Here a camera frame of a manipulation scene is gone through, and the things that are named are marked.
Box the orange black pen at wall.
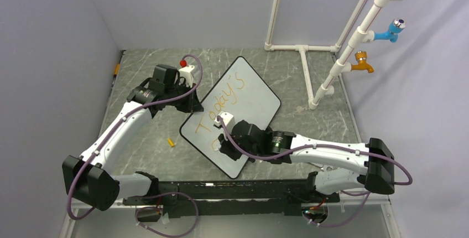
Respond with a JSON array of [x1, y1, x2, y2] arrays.
[[111, 59, 122, 87]]

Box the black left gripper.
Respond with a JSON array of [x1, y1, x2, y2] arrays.
[[164, 81, 202, 113]]

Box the white whiteboard black frame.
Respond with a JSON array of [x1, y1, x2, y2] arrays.
[[180, 56, 281, 179]]

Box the orange marker cap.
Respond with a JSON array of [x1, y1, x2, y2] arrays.
[[167, 138, 175, 147]]

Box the white pvc pipe frame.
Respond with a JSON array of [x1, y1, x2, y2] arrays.
[[264, 0, 402, 110]]

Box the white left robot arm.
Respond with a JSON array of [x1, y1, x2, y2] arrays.
[[62, 64, 204, 219]]

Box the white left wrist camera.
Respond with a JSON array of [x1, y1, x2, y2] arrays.
[[178, 59, 198, 87]]

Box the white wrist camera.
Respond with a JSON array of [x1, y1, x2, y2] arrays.
[[178, 59, 198, 87], [214, 111, 236, 132]]

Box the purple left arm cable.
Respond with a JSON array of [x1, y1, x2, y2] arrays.
[[66, 54, 204, 221]]

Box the blue faucet tap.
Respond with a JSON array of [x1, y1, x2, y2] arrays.
[[373, 18, 406, 43]]

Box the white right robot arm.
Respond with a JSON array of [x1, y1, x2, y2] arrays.
[[215, 118, 395, 202]]

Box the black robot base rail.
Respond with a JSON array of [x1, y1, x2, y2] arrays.
[[123, 179, 340, 218]]

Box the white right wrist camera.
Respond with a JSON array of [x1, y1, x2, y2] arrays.
[[214, 111, 236, 132]]

